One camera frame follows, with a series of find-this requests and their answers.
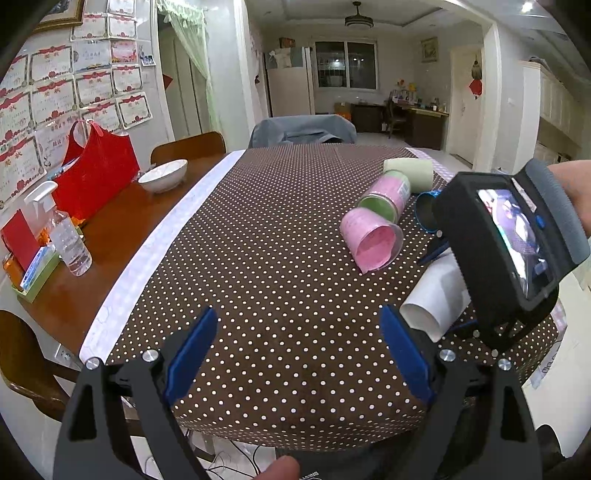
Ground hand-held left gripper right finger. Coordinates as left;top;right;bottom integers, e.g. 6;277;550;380
379;305;544;480

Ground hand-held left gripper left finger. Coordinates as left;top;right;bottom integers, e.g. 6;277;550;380
53;307;218;480

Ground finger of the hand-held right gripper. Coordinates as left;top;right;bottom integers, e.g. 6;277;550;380
417;231;456;267
447;318;503;360

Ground white paper cup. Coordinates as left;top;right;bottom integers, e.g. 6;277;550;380
400;253;472;343

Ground person's right forearm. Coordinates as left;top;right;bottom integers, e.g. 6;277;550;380
549;159;591;219

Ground pink plastic cup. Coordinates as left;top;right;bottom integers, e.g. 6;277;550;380
341;207;404;273

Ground green and pink cup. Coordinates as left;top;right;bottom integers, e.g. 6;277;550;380
358;169;411;223

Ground pale green cup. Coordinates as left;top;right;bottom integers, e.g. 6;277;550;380
383;157;435;194

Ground person's left hand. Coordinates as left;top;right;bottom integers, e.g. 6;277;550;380
257;455;315;480

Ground brown polka dot tablecloth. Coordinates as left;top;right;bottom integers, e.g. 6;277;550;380
79;142;570;446

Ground dark wooden desk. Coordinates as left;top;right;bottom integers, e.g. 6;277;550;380
350;100;451;151

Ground wooden table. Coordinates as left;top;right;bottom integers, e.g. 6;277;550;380
17;148;252;437

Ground white door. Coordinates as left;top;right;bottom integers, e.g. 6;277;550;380
449;45;486;168

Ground dark desk chair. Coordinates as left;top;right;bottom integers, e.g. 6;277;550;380
384;99;410;140

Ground white cabinet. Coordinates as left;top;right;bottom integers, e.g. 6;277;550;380
518;59;591;163

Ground clear spray bottle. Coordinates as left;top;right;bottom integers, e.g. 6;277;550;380
23;181;93;277

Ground wooden chair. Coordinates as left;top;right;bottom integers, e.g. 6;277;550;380
150;131;227;168
0;309;71;422

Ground green tray with packets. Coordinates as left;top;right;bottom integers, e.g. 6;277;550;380
4;247;64;304

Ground white bowl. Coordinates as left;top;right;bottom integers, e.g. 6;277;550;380
138;159;189;194

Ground grey covered chair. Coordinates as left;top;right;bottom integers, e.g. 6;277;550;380
249;115;358;149

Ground red bag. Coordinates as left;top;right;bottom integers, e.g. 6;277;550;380
50;119;141;223

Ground red box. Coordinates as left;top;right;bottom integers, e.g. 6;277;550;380
0;210;43;274

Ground window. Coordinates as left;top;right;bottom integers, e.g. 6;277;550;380
314;40;380;91

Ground white refrigerator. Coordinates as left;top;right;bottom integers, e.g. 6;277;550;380
264;45;315;118

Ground ceiling lamp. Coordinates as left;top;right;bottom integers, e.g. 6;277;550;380
344;1;376;29

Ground green sheer curtain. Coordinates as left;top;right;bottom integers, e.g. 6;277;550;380
156;0;223;141

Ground gold framed picture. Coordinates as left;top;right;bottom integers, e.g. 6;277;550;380
32;0;86;34

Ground cables under table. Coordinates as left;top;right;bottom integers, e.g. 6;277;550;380
139;434;296;480

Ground wall socket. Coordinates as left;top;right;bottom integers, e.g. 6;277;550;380
54;345;77;371

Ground wall of award certificates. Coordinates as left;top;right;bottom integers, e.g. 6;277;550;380
0;0;154;210

